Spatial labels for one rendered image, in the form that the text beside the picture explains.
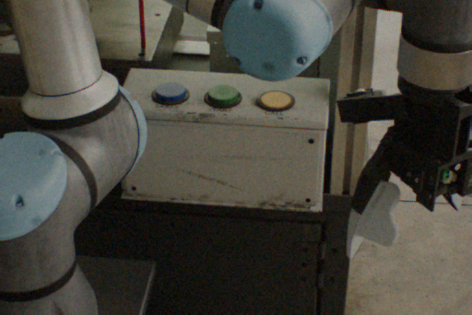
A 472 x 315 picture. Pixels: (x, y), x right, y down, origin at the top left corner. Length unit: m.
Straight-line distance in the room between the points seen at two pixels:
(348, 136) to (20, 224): 0.50
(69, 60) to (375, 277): 1.43
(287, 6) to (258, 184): 0.60
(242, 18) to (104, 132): 0.40
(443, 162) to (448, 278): 1.49
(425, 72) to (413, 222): 1.68
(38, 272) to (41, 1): 0.29
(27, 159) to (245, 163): 0.35
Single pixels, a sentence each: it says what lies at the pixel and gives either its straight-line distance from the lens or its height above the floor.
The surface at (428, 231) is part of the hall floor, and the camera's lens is 2.49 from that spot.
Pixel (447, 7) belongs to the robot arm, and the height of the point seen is 1.20.
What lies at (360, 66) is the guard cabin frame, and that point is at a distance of 1.22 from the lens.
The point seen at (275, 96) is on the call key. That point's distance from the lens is 1.25.
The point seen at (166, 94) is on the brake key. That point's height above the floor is 0.91.
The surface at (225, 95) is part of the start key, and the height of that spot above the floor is 0.91.
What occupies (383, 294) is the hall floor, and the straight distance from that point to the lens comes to 2.29.
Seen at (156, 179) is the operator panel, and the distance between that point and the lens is 1.29.
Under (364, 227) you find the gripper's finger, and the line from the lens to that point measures 0.95.
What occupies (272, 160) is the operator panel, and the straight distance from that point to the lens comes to 1.25.
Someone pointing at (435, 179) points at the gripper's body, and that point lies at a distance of 0.89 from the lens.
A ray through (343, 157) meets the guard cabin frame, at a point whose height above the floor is 0.81.
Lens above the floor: 1.54
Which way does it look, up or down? 34 degrees down
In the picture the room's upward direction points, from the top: straight up
